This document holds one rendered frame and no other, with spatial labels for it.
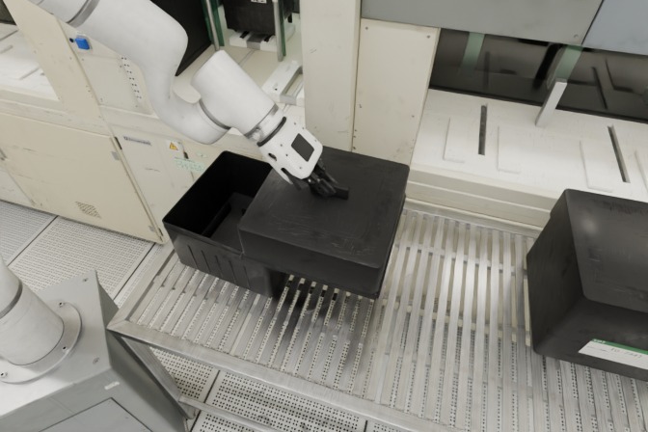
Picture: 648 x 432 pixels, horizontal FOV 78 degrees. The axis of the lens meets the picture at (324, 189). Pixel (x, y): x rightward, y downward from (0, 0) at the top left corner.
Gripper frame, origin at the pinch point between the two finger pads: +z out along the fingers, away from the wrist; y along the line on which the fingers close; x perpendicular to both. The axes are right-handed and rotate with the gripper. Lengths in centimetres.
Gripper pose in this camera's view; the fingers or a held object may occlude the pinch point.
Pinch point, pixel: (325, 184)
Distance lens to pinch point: 81.1
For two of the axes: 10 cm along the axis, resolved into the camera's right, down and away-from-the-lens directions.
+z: 6.7, 6.5, 3.6
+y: 3.2, -6.8, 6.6
